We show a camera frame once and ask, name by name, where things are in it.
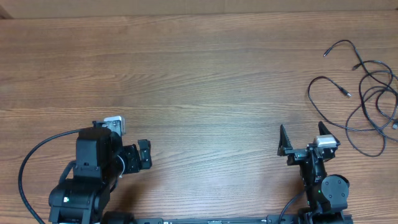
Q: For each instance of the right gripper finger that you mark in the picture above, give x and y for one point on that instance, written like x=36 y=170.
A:
x=285 y=146
x=323 y=129

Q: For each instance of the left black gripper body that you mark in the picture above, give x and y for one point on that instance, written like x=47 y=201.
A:
x=131 y=163

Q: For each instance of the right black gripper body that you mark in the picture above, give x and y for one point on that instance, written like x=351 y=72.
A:
x=296 y=159

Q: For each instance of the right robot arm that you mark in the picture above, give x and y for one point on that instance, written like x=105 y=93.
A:
x=326 y=194

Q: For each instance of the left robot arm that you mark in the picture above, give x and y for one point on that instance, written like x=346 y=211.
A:
x=84 y=189

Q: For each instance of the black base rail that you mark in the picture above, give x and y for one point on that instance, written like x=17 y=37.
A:
x=128 y=218

